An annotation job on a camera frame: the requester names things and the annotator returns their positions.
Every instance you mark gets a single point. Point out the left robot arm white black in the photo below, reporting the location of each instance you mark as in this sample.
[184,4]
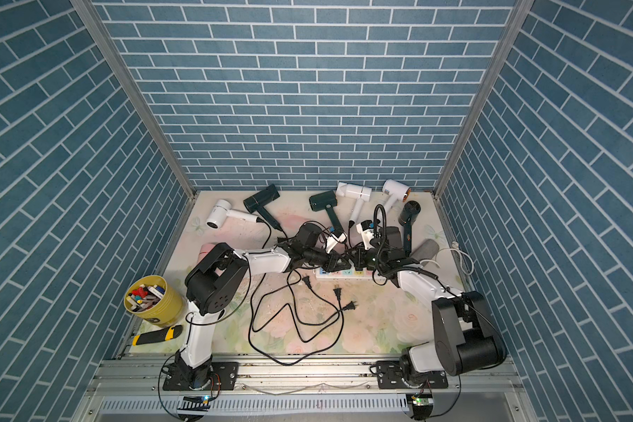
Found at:
[211,286]

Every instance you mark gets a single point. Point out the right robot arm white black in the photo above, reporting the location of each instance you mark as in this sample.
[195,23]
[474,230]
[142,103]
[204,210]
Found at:
[465,339]

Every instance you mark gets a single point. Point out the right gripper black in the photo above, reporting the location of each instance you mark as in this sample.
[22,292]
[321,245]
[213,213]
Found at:
[360,258]

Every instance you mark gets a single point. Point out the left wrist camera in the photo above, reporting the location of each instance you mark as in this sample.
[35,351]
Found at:
[333,240]

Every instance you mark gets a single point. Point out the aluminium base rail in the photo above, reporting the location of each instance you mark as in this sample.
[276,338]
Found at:
[330,388]

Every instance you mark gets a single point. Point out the grey oval pad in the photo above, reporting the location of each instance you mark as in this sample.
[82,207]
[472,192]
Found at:
[428,250]

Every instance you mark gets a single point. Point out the dark green slim hair dryer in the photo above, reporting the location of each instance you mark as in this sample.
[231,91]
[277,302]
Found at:
[257,204]

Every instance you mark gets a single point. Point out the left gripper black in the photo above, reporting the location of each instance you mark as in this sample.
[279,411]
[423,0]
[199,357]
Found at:
[331,264]

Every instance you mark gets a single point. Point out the white boxy hair dryer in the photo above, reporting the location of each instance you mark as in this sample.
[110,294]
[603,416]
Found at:
[360,194]

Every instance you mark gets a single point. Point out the dark teal round hair dryer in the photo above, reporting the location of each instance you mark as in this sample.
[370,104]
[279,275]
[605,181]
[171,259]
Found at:
[406,219]

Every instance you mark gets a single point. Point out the pink hair dryer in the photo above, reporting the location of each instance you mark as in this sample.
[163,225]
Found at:
[206,249]

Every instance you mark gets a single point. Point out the black yellow utility knife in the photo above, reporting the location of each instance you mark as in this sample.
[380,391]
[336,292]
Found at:
[158,336]

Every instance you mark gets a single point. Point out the white round hair dryer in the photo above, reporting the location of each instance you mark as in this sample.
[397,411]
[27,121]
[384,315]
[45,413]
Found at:
[223,211]

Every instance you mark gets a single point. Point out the dark green boxy hair dryer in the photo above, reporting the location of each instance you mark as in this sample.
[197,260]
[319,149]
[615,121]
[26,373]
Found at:
[327,201]

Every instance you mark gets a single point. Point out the yellow cup with small items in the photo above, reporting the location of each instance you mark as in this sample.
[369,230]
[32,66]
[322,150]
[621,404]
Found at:
[154,301]

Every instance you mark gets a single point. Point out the white multicolour power strip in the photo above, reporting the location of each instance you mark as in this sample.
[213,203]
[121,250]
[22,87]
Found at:
[343,274]

